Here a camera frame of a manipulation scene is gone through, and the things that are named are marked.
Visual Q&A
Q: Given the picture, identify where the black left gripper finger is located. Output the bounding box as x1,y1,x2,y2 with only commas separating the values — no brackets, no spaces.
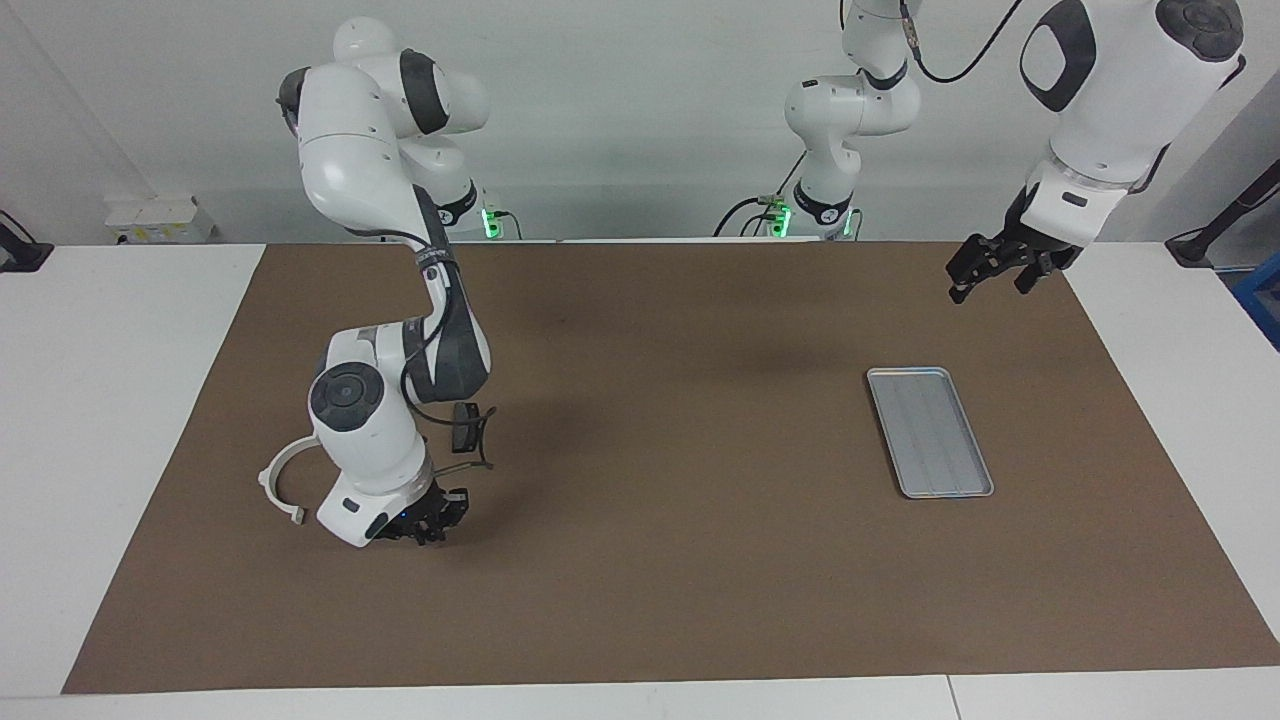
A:
1015,255,1079,294
950,238,1016,301

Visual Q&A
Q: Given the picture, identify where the silver metal tray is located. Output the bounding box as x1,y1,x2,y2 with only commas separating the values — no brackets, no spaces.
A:
865,366,995,500

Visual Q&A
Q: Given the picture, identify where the black angled stand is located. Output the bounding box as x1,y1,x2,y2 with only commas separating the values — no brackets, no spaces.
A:
1165,160,1280,269

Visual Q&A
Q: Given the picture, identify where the brown table mat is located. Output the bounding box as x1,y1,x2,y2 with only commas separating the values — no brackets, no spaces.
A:
62,240,1280,696

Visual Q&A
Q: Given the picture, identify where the blue crate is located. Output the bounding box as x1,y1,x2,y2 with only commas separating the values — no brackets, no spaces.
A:
1235,255,1280,351

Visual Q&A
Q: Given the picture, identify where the white box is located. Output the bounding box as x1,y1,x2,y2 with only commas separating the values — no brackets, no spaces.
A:
105,195,216,246

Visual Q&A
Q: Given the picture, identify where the white semicircular bracket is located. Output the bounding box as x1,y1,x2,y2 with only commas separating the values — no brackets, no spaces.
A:
258,435,346,526

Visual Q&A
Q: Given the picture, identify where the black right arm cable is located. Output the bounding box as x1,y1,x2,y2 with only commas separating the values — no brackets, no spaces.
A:
405,225,498,471

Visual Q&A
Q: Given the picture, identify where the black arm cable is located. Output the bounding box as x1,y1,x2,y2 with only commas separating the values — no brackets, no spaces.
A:
897,0,1029,85
405,225,498,471

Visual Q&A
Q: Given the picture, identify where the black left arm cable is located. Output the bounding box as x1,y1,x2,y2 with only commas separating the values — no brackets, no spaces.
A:
897,0,1029,85

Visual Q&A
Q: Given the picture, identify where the black left base cable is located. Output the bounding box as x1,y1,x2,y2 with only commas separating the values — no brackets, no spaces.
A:
712,150,811,238

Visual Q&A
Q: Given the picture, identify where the black clamp mount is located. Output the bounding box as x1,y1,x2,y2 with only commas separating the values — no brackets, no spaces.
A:
0,210,53,273

